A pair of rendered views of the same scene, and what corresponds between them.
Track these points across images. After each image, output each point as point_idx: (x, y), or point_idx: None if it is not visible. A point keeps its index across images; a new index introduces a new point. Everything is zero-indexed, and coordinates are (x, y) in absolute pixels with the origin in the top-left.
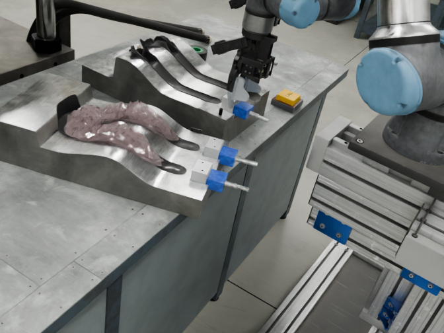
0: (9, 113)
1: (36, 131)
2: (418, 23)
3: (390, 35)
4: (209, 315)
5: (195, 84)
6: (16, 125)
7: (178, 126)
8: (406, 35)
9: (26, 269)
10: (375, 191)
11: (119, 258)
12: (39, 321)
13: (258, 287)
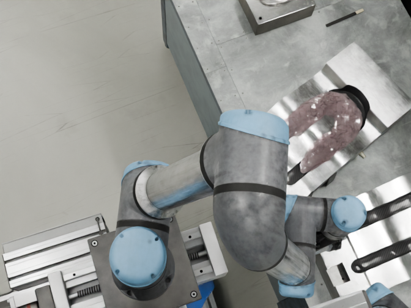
0: (355, 55)
1: (326, 64)
2: (147, 179)
3: (156, 165)
4: (267, 290)
5: (379, 234)
6: (337, 54)
7: (318, 181)
8: (147, 168)
9: (232, 43)
10: None
11: (216, 89)
12: (194, 36)
13: None
